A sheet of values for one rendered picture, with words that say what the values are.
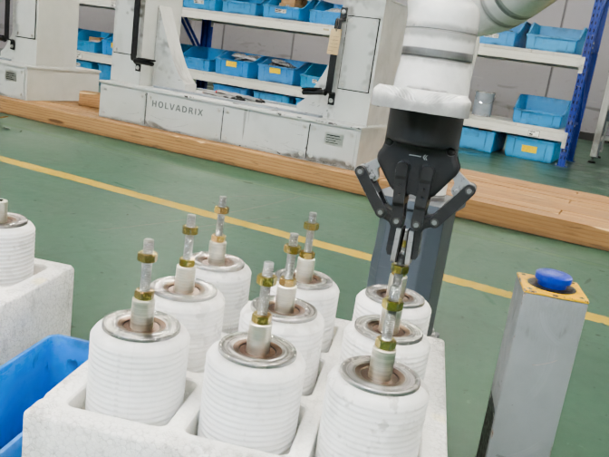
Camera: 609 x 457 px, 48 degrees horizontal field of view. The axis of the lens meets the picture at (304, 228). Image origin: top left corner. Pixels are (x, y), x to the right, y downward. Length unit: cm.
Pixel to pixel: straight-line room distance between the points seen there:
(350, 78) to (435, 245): 180
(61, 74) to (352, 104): 189
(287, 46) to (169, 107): 697
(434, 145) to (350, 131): 227
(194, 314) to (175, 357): 10
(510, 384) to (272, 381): 31
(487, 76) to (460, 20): 860
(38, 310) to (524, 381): 64
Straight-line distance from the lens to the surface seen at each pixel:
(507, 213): 271
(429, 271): 130
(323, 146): 300
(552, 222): 269
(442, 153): 71
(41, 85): 416
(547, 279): 81
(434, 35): 68
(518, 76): 921
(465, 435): 113
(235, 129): 322
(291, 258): 75
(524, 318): 81
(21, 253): 101
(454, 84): 68
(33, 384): 98
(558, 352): 83
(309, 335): 75
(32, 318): 101
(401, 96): 64
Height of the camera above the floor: 53
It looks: 14 degrees down
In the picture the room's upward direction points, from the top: 8 degrees clockwise
